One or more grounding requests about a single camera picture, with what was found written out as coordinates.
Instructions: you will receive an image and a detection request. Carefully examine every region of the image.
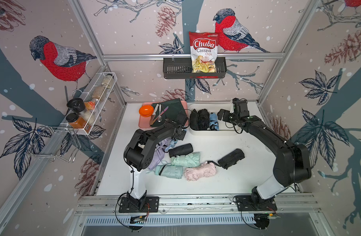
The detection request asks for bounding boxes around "light blue umbrella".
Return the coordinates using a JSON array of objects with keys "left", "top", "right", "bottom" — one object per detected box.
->
[{"left": 168, "top": 139, "right": 178, "bottom": 148}]

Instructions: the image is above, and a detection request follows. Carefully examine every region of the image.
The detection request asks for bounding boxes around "blue patterned umbrella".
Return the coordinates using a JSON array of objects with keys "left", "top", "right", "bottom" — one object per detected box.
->
[{"left": 209, "top": 113, "right": 219, "bottom": 131}]

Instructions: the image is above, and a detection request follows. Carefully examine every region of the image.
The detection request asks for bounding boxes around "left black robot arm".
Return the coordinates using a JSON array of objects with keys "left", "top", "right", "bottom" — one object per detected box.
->
[{"left": 123, "top": 113, "right": 188, "bottom": 202}]

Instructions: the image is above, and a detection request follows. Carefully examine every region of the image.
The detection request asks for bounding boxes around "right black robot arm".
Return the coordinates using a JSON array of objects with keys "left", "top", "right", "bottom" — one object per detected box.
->
[{"left": 217, "top": 98, "right": 312, "bottom": 204}]

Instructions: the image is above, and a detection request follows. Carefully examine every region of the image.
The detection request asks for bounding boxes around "cream storage box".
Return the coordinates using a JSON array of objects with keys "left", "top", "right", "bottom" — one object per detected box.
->
[{"left": 187, "top": 103, "right": 237, "bottom": 136}]

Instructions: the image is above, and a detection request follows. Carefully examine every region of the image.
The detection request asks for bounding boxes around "black cased compact umbrella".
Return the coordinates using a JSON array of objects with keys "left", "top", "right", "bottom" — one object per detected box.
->
[{"left": 168, "top": 144, "right": 193, "bottom": 157}]

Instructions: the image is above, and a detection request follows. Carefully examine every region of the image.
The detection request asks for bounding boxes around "lavender folded umbrella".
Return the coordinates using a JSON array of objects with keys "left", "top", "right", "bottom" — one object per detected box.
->
[{"left": 147, "top": 138, "right": 171, "bottom": 171}]

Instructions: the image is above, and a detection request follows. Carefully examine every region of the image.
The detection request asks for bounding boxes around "mint green folded umbrella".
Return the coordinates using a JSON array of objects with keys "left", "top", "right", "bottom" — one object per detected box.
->
[{"left": 171, "top": 152, "right": 201, "bottom": 168}]

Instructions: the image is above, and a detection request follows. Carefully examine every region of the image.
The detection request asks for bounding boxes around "black sleeved umbrella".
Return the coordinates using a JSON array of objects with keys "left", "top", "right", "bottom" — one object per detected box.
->
[{"left": 207, "top": 148, "right": 245, "bottom": 170}]

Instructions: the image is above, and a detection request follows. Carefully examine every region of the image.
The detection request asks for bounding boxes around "pink folded umbrella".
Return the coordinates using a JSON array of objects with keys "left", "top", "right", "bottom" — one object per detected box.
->
[{"left": 184, "top": 162, "right": 217, "bottom": 181}]

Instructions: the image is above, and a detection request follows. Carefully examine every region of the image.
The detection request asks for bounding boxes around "iridescent ornate butter knife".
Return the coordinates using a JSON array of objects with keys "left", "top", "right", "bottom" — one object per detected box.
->
[{"left": 153, "top": 106, "right": 169, "bottom": 124}]

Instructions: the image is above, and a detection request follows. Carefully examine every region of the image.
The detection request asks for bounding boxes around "dark green cloth napkin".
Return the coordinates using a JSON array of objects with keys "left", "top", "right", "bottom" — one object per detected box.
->
[{"left": 151, "top": 98, "right": 187, "bottom": 127}]

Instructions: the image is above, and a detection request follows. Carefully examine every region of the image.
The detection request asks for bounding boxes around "pink plastic tray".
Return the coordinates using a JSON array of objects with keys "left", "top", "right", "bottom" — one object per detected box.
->
[{"left": 138, "top": 100, "right": 188, "bottom": 130}]

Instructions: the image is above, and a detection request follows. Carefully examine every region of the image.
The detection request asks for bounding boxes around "Chuba cassava chips bag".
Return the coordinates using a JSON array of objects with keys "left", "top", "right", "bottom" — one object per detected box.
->
[{"left": 189, "top": 32, "right": 219, "bottom": 73}]

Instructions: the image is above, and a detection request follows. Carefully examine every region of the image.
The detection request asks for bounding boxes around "black lidded spice jar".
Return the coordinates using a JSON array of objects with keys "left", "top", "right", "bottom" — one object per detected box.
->
[{"left": 66, "top": 98, "right": 86, "bottom": 113}]

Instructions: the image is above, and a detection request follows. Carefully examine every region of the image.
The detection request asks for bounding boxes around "orange spice jar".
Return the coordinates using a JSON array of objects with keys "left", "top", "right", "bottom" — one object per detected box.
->
[{"left": 65, "top": 113, "right": 88, "bottom": 129}]

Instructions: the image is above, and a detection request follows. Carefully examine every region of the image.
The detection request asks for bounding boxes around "white handled silver spoon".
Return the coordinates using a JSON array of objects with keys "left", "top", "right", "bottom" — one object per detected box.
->
[{"left": 156, "top": 104, "right": 162, "bottom": 123}]

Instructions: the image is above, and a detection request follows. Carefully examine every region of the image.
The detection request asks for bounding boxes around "white handled knife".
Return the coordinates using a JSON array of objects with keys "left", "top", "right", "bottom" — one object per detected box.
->
[{"left": 150, "top": 103, "right": 159, "bottom": 126}]

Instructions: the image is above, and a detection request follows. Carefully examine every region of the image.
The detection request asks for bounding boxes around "mint green strapped umbrella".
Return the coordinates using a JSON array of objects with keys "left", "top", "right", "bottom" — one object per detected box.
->
[{"left": 154, "top": 165, "right": 183, "bottom": 179}]

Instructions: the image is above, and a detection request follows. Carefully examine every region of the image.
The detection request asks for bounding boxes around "black wall basket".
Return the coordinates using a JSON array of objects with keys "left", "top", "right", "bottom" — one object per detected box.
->
[{"left": 163, "top": 56, "right": 228, "bottom": 80}]

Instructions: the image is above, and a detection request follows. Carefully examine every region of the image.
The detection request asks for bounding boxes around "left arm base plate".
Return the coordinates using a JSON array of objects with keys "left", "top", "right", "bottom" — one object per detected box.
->
[{"left": 118, "top": 196, "right": 159, "bottom": 213}]

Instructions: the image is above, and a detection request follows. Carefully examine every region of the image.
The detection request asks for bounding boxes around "white wire spice rack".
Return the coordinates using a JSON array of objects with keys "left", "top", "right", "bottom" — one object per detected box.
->
[{"left": 68, "top": 72, "right": 117, "bottom": 135}]

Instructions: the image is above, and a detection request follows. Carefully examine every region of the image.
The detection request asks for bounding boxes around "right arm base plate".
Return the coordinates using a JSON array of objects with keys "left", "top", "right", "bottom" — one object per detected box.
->
[{"left": 233, "top": 194, "right": 278, "bottom": 211}]

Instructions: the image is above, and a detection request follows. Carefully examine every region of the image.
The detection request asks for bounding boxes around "wire hook rack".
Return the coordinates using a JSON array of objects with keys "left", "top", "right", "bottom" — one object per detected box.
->
[{"left": 26, "top": 125, "right": 81, "bottom": 163}]

